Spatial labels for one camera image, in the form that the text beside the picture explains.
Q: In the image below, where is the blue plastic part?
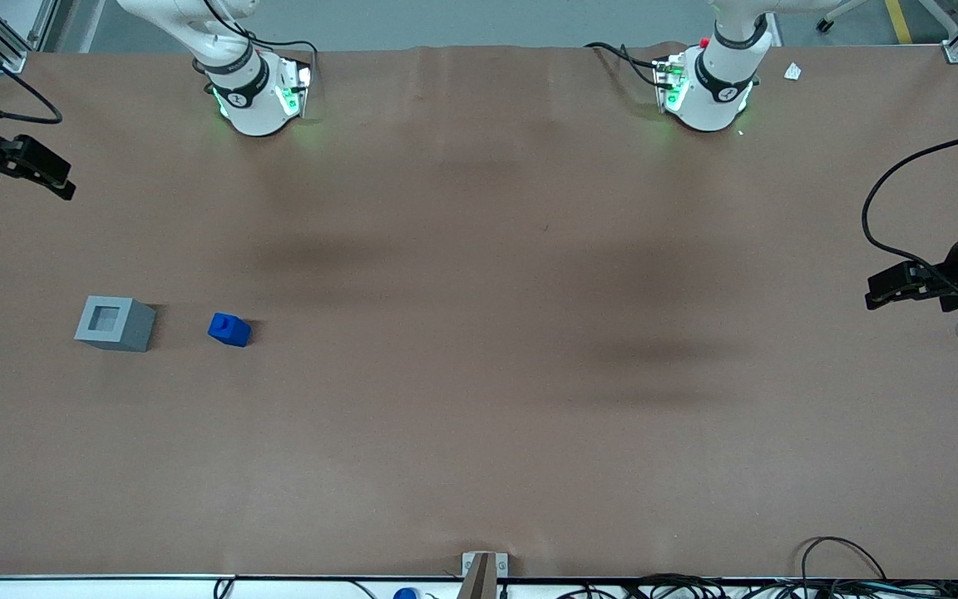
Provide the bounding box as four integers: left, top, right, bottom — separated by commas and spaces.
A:
207, 312, 252, 348

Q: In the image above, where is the gray square base block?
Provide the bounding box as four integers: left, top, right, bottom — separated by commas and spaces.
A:
74, 295, 157, 353

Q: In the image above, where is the white stand leg with caster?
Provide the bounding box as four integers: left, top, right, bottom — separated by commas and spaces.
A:
815, 0, 958, 34

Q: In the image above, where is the brown table cover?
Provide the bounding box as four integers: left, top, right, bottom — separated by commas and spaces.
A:
0, 42, 958, 581

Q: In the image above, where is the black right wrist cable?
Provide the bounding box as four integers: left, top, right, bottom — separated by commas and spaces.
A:
0, 22, 62, 126

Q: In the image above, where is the long black left wrist cable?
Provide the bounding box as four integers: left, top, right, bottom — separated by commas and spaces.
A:
862, 131, 958, 302

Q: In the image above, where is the black arched cable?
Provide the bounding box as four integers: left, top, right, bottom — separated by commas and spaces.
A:
800, 536, 888, 583

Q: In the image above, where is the black cable tangle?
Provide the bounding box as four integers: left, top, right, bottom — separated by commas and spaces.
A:
558, 572, 958, 599

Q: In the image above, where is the black left arm base cable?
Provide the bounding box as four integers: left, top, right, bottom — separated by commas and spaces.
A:
585, 42, 671, 88

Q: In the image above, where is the white table edge rail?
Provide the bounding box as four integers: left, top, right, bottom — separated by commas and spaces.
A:
0, 576, 463, 599

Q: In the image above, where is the silver mounting bracket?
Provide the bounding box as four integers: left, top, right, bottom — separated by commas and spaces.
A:
462, 552, 509, 580

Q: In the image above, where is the brown camera post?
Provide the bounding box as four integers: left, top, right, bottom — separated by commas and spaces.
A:
457, 553, 498, 599

